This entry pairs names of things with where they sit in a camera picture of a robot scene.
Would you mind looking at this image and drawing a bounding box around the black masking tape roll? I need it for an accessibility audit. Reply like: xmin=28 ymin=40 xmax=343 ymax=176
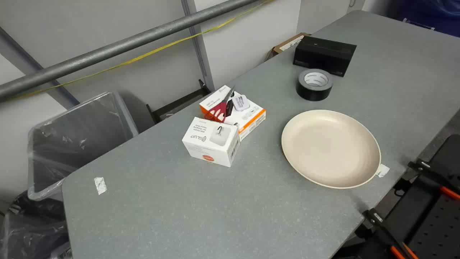
xmin=297 ymin=69 xmax=334 ymax=101

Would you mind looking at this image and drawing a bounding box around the cream round plate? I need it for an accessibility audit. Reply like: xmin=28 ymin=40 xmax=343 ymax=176
xmin=281 ymin=109 xmax=383 ymax=190

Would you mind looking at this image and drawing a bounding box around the white tape label on table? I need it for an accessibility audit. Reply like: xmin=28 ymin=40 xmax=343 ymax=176
xmin=94 ymin=177 xmax=107 ymax=196

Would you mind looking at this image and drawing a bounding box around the white tag near plate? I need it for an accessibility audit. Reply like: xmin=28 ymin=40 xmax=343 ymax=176
xmin=377 ymin=164 xmax=390 ymax=179

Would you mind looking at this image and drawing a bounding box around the small white product box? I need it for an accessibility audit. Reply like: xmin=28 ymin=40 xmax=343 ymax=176
xmin=183 ymin=117 xmax=241 ymax=167

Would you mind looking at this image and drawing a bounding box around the white and orange box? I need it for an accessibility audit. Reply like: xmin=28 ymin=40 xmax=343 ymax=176
xmin=199 ymin=85 xmax=266 ymax=140

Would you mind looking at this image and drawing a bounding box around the black rectangular box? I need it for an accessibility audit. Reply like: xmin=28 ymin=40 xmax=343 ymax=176
xmin=294 ymin=36 xmax=357 ymax=76

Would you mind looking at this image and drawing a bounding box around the lower black orange clamp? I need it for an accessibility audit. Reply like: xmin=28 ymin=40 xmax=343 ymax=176
xmin=364 ymin=209 xmax=420 ymax=259

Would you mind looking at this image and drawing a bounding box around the black orange clamp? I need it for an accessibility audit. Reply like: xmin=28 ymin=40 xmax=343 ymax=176
xmin=409 ymin=160 xmax=460 ymax=202
xmin=364 ymin=209 xmax=420 ymax=259

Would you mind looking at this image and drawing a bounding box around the grey trash bin with liner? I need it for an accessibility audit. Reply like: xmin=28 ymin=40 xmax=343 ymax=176
xmin=28 ymin=92 xmax=139 ymax=202

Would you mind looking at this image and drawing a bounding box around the upper black orange clamp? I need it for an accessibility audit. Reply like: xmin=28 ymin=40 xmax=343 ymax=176
xmin=409 ymin=160 xmax=460 ymax=202

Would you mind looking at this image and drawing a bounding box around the black perforated bench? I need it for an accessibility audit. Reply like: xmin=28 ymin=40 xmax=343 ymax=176
xmin=335 ymin=134 xmax=460 ymax=259

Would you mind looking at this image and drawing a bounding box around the black plastic bag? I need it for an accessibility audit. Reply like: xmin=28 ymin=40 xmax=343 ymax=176
xmin=0 ymin=193 xmax=74 ymax=259

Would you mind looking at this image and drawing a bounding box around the grey metal diagonal pole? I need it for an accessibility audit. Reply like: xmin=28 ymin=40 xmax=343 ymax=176
xmin=0 ymin=0 xmax=261 ymax=101

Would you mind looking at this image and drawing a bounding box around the blue object top right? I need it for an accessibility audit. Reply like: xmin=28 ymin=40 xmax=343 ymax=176
xmin=389 ymin=0 xmax=460 ymax=38

